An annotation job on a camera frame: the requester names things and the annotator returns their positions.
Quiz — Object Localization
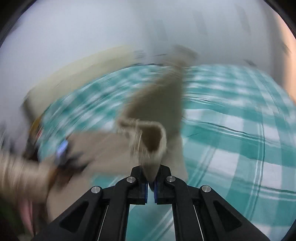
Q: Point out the khaki pants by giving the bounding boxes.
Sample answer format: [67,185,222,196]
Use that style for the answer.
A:
[47,45,197,220]

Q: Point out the teal white plaid bedspread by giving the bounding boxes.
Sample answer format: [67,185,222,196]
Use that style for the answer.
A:
[38,65,295,240]

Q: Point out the cream padded headboard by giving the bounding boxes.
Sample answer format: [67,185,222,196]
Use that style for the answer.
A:
[23,45,138,123]

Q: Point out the left hand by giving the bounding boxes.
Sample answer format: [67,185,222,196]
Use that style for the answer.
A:
[1,150,58,202]

